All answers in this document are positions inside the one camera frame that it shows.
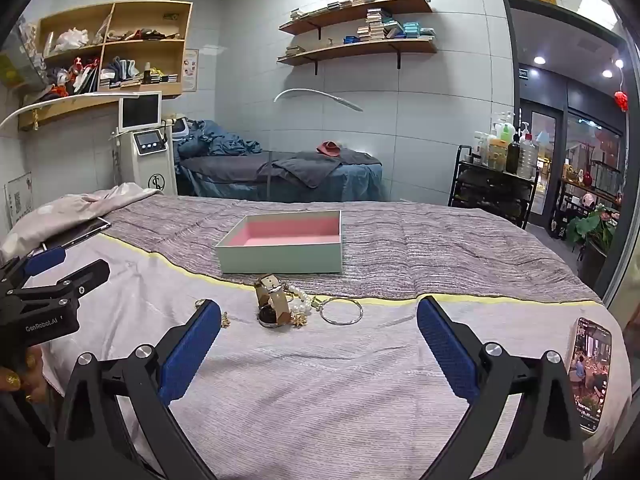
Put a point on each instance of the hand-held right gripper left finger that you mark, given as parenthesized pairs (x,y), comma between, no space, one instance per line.
(192,350)

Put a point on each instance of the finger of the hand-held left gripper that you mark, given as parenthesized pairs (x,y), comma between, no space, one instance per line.
(75,277)
(47,260)

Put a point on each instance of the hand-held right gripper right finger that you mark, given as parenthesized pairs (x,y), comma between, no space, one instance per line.
(445,350)

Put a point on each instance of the gold flower earring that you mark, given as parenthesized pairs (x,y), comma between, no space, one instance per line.
(301,319)
(225,320)

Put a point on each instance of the silver bangle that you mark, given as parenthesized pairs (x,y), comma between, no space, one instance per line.
(341,325)

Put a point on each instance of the mint box with pink lining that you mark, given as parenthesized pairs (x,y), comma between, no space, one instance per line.
(280,260)

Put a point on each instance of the person's left hand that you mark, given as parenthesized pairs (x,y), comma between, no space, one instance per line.
(20,382)

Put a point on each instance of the pale pink quilt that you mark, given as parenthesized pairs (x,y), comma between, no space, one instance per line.
(65,210)

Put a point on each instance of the lavender sheet with yellow trim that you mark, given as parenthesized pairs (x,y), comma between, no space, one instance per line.
(310,385)

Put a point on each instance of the white beauty machine with screen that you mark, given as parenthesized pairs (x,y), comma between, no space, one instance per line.
(145,160)

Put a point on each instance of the smartphone with lit screen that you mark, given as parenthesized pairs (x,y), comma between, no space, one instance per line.
(592,375)

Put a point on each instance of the black trolley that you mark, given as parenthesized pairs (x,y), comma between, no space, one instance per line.
(495,190)

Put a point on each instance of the white blue face device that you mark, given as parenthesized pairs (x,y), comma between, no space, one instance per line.
(182,126)

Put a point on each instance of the green potted plant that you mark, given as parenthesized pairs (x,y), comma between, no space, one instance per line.
(595,230)

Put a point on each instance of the blue massage bed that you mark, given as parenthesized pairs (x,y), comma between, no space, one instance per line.
(350,182)

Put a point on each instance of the crumpled blue bedding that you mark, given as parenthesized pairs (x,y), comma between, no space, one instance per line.
(225,142)

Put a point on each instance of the group of bottles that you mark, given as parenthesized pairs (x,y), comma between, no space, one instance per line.
(512,150)

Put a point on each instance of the grey towel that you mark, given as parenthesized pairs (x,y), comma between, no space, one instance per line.
(310,170)

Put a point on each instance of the white plastic bag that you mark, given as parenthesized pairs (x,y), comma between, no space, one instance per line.
(70,40)

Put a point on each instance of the red cloth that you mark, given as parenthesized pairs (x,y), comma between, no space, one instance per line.
(328,149)

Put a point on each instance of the wooden cubby shelf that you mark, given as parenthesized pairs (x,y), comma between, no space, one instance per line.
(187,50)

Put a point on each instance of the red hanging ornament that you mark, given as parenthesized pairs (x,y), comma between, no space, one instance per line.
(621,101)

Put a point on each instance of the wall poster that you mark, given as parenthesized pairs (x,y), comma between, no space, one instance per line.
(190,70)
(17,200)

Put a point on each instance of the black door frame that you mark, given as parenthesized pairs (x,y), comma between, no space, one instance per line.
(510,110)

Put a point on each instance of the wooden wall shelves with boxes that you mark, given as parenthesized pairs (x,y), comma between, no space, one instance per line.
(377,22)

